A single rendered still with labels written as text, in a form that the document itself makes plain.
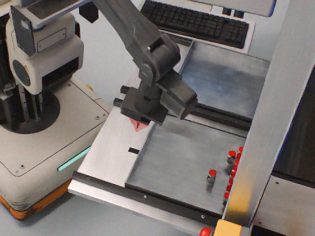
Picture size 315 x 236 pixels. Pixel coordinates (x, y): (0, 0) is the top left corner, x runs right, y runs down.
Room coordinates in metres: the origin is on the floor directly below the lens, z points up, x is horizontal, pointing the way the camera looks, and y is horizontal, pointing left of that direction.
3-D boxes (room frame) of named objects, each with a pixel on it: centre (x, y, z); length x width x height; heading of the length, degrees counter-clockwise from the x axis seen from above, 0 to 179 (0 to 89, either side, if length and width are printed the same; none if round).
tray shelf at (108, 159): (1.01, -0.13, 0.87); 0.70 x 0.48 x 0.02; 164
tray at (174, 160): (0.83, -0.15, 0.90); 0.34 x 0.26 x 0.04; 74
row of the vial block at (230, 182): (0.81, -0.23, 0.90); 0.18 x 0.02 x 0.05; 164
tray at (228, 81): (1.16, -0.25, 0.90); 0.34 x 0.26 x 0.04; 74
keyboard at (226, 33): (1.55, -0.13, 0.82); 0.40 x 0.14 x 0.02; 77
